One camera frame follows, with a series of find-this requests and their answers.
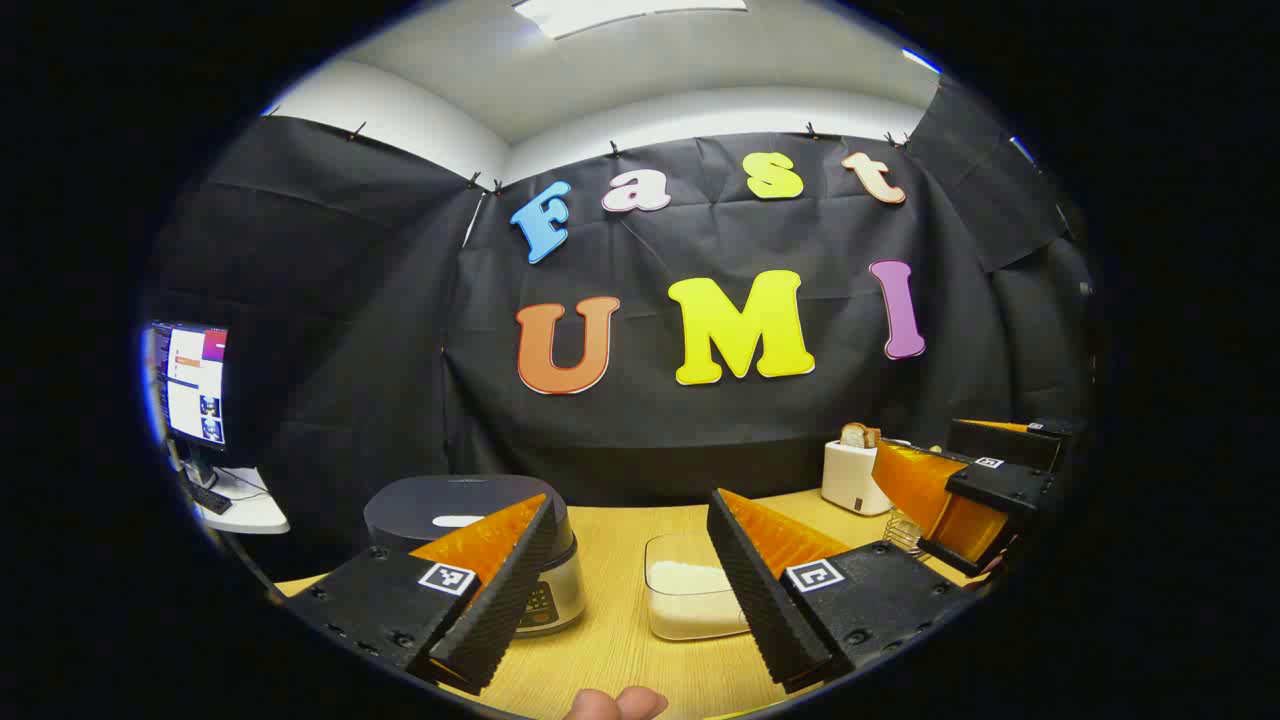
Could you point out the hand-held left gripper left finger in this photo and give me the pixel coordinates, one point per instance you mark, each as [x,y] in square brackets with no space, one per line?
[505,600]

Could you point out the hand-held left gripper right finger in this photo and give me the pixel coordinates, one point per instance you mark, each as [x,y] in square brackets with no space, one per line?
[760,600]

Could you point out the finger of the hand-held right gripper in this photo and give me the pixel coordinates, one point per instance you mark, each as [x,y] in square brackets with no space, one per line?
[1000,487]
[1000,440]

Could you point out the black silver rice cooker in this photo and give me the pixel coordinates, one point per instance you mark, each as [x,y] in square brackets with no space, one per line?
[440,500]

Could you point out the white toaster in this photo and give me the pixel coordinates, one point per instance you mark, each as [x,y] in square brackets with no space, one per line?
[850,485]

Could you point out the white side table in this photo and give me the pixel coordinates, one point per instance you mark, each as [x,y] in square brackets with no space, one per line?
[255,510]

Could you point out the black keyboard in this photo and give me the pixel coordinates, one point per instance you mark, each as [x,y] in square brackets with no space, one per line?
[208,497]

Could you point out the black backdrop cloth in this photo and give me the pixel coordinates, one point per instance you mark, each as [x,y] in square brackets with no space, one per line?
[400,300]

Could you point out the computer monitor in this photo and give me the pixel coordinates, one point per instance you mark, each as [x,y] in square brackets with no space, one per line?
[195,385]

